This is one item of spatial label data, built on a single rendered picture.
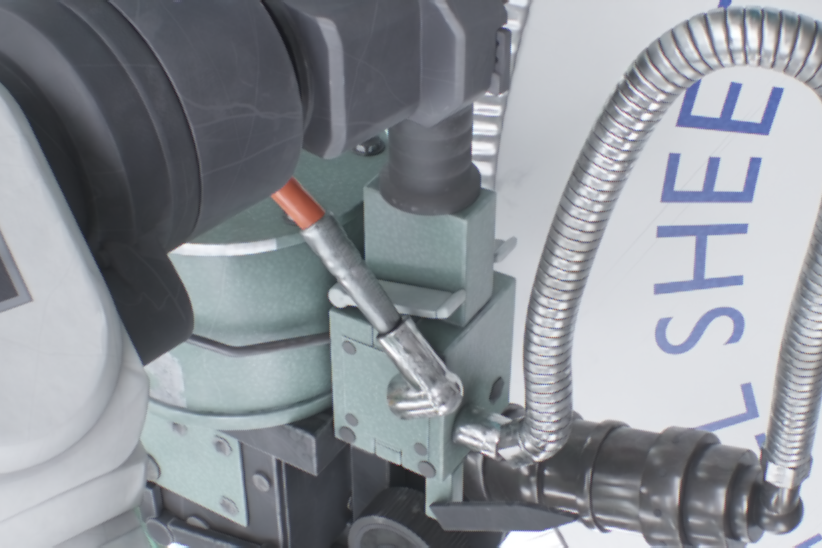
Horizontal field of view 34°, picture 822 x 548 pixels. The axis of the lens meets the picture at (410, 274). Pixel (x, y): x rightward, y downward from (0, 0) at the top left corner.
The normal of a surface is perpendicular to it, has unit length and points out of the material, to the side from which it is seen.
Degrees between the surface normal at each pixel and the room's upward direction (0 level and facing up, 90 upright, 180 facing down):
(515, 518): 47
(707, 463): 96
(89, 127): 95
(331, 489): 137
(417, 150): 70
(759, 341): 90
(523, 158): 90
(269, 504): 58
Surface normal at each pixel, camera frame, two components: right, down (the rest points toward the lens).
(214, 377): -0.09, 0.59
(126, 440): 0.87, 0.32
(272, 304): 0.29, 0.56
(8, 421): 0.51, -0.33
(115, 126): 0.63, -0.09
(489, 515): -0.65, 0.54
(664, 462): -0.43, -0.55
